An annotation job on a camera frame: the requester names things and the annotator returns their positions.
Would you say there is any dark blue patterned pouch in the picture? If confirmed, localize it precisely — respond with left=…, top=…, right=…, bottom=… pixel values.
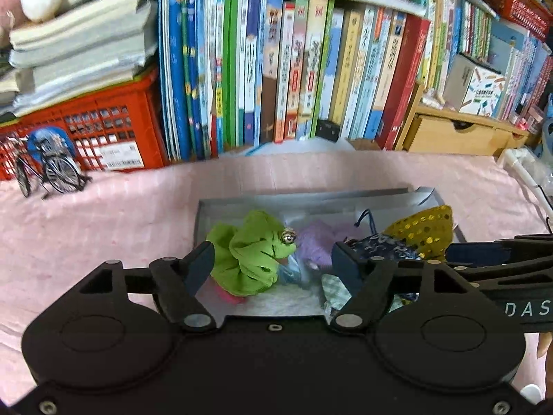
left=346, top=209, right=420, bottom=261

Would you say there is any green white patterned cloth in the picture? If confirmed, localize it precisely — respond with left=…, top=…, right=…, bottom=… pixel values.
left=319, top=271, right=405, bottom=314

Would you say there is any pink scrunchie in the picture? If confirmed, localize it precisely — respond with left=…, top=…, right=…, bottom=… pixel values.
left=215, top=283, right=247, bottom=305

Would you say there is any purple soft scrunchie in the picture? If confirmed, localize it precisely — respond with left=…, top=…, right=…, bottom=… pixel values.
left=295, top=219, right=360, bottom=274

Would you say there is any green scrunchie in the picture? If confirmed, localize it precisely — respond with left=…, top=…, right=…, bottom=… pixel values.
left=206, top=210, right=296, bottom=298

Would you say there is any light blue face mask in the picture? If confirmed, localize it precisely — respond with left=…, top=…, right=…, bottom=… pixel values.
left=278, top=254, right=311, bottom=287

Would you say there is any white cotton fluff ball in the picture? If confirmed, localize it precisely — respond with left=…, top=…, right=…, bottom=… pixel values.
left=231, top=284, right=324, bottom=317

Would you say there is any person's right hand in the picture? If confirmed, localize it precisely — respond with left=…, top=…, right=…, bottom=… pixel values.
left=536, top=333, right=552, bottom=358

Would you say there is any grey cardboard box tray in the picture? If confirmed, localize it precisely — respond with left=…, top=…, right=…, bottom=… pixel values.
left=194, top=187, right=444, bottom=325

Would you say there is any blue Stitch plush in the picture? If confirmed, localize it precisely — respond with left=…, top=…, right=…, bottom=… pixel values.
left=542, top=94, right=553, bottom=167

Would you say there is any pink tablecloth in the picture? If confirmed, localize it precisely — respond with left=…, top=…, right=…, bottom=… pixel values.
left=1, top=151, right=545, bottom=403

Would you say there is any red plastic crate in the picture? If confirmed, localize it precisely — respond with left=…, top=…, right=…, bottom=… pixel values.
left=1, top=66, right=169, bottom=181

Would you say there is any wooden drawer organizer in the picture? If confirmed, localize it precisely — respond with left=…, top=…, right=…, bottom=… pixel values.
left=395, top=83, right=529, bottom=157

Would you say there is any miniature black bicycle model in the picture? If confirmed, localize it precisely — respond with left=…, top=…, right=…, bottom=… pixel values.
left=6, top=134, right=93, bottom=200

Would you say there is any white patterned box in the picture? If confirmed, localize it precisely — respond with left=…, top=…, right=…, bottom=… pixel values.
left=442, top=54, right=505, bottom=117

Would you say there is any right row of books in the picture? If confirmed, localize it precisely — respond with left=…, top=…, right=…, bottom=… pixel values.
left=487, top=19, right=551, bottom=122

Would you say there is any row of upright books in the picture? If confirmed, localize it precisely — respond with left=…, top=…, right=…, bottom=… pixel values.
left=157, top=0, right=499, bottom=160

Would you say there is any stack of lying books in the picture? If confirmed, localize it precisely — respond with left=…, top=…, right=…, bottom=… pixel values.
left=1, top=0, right=158, bottom=118

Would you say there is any small red basket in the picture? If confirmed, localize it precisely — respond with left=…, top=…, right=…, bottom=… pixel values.
left=484, top=0, right=552, bottom=41

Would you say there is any white tube with cable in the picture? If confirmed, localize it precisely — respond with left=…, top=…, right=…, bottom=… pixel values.
left=499, top=147, right=552, bottom=222

